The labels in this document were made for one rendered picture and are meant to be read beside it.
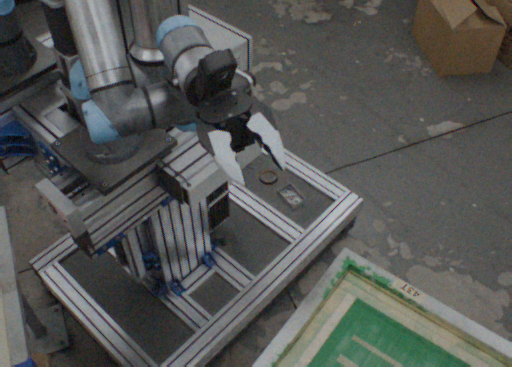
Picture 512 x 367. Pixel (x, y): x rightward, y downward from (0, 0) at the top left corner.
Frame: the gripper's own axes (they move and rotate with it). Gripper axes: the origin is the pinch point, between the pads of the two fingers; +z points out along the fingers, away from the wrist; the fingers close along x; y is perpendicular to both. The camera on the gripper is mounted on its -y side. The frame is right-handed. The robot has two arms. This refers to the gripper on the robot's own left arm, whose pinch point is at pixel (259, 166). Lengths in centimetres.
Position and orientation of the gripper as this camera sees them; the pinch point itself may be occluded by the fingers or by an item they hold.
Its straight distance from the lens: 66.0
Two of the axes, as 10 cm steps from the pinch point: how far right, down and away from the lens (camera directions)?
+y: 1.2, 6.3, 7.6
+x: -9.1, 3.8, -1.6
